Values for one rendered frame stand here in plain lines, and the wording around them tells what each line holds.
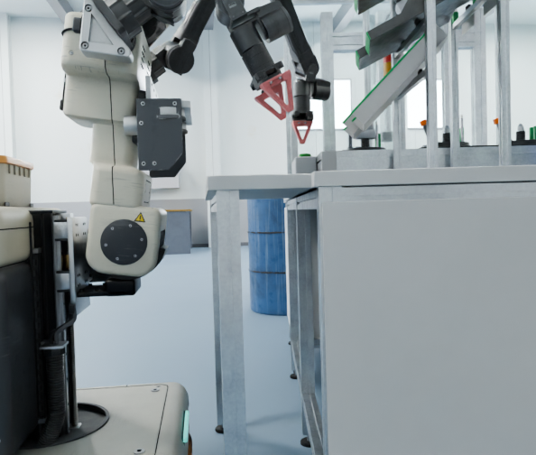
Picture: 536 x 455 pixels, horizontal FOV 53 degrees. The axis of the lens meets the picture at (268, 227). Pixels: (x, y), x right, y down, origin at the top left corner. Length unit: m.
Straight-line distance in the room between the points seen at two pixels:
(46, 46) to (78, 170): 2.74
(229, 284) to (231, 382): 0.20
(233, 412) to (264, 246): 2.94
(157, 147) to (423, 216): 0.59
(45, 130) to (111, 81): 11.51
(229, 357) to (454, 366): 0.44
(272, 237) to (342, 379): 2.96
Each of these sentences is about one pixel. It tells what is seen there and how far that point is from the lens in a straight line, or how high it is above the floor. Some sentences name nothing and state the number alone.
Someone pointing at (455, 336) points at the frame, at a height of 0.53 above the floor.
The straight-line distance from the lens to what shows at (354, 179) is 1.04.
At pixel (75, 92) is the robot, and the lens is 1.34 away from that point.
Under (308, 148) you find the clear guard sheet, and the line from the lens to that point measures 3.14.
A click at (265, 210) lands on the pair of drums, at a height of 0.79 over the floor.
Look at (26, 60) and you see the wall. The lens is 13.21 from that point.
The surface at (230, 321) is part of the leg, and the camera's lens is 1.11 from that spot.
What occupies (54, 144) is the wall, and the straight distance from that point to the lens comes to 12.73.
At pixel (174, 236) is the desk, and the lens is 10.42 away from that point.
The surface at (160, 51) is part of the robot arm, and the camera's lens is 1.61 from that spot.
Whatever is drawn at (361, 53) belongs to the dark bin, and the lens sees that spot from 1.53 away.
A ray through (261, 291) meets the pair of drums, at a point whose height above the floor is 0.18.
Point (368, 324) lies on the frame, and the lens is 1.07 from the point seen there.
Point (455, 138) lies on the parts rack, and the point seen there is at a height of 0.98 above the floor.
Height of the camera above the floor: 0.79
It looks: 2 degrees down
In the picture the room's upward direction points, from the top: 2 degrees counter-clockwise
